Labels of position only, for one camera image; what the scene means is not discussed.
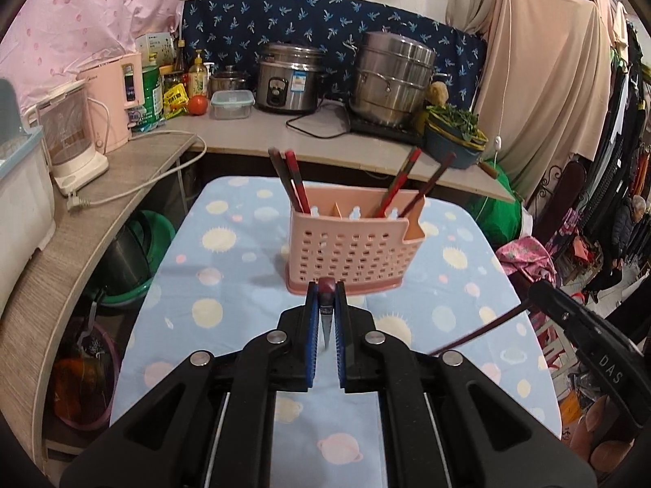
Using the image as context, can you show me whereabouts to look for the steel steamer pot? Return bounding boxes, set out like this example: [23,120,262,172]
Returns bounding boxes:
[351,31,438,128]

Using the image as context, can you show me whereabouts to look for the pink floral cloth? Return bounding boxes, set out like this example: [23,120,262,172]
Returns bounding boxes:
[494,236,557,285]

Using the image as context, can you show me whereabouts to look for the green plastic bag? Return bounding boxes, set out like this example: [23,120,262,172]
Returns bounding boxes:
[465,163,524,232]

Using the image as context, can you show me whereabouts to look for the person's right hand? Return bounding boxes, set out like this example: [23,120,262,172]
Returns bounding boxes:
[572,394,644,468]

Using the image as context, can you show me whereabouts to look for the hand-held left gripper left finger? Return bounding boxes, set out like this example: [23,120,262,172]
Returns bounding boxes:
[60,281,321,488]

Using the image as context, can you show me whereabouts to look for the small lidded steel pot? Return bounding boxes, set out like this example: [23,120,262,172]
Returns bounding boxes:
[210,65,252,95]

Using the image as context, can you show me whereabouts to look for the pink electric kettle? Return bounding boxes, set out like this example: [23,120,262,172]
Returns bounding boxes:
[76,51,143,156]

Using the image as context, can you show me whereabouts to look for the yellow snack packet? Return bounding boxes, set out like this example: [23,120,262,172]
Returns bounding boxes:
[163,84,189,115]

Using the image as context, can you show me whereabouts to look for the brown potato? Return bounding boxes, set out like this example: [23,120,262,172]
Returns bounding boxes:
[424,81,451,107]

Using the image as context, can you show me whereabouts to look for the green can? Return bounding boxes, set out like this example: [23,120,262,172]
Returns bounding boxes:
[133,63,166,133]

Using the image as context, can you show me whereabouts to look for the white glass kettle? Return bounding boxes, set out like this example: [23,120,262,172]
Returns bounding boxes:
[25,78,110,196]

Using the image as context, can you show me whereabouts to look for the clear food container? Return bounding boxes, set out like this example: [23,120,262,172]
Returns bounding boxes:
[210,90,255,120]

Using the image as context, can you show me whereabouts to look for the dark brown chopstick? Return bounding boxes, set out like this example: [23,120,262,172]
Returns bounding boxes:
[267,148,306,214]
[430,302,535,357]
[398,152,457,218]

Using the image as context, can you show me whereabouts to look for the red chopstick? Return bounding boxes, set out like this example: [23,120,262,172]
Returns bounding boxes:
[375,147,423,218]
[284,150,312,215]

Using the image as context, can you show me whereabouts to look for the pink plastic basin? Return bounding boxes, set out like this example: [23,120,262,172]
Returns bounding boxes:
[51,315,123,430]

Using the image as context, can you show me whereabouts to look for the white cord with switch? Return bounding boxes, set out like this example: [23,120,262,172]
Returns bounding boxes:
[491,0,514,163]

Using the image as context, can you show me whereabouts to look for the blue plastic basin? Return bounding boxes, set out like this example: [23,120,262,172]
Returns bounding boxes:
[424,124,489,170]

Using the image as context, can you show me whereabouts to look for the pink dotted sheet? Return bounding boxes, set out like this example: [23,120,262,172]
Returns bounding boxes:
[0,0,214,113]

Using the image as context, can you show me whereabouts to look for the white storage box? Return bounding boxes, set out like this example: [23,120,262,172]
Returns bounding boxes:
[0,78,57,316]

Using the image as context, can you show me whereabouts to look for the wooden counter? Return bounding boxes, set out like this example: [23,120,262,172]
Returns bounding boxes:
[0,107,517,473]

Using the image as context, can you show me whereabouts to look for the soap pump bottle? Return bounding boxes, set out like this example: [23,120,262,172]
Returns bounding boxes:
[188,50,209,98]

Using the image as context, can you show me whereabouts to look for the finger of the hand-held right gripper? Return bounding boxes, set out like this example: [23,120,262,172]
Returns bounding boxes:
[529,279,651,425]

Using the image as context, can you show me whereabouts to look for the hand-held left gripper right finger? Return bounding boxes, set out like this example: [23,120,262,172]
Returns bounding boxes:
[333,281,596,488]

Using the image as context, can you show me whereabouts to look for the maroon-tipped chopstick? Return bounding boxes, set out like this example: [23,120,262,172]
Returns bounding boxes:
[318,277,337,353]

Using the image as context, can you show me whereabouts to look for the navy leaf-print cloth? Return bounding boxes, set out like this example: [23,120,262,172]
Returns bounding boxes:
[180,0,488,113]

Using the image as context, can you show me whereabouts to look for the yellow plastic basin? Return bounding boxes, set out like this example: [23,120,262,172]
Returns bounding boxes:
[426,112,490,150]

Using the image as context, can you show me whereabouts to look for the steel bucket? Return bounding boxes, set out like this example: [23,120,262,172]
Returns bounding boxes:
[104,224,153,290]

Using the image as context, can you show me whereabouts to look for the steel rice cooker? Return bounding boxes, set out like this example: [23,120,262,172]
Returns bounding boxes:
[254,43,326,114]

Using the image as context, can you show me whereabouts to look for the blue planet-print tablecloth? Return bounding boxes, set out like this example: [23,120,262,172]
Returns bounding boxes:
[109,176,563,488]

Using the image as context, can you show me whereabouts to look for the white power cable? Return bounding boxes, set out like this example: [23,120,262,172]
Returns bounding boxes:
[66,129,208,211]

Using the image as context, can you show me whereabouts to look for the hanging dark clothes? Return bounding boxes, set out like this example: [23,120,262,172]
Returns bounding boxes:
[590,0,651,204]

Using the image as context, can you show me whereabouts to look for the white carton box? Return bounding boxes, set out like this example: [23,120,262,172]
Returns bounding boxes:
[135,32,176,69]

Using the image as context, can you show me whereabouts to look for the green plastic basin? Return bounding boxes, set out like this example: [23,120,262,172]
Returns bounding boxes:
[84,208,176,308]

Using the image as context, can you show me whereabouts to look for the green leafy vegetables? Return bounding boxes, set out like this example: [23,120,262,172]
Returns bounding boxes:
[426,104,481,138]

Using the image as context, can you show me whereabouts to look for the beige curtain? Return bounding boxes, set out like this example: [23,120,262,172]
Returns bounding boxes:
[445,0,618,204]

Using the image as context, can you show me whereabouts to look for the black power cable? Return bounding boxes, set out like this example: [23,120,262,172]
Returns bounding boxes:
[286,107,352,139]

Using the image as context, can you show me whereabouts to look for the pink perforated utensil holder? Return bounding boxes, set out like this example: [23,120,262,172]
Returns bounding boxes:
[285,186,427,296]

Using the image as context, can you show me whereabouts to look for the black induction cooker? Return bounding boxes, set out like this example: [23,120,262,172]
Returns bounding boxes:
[347,112,428,146]

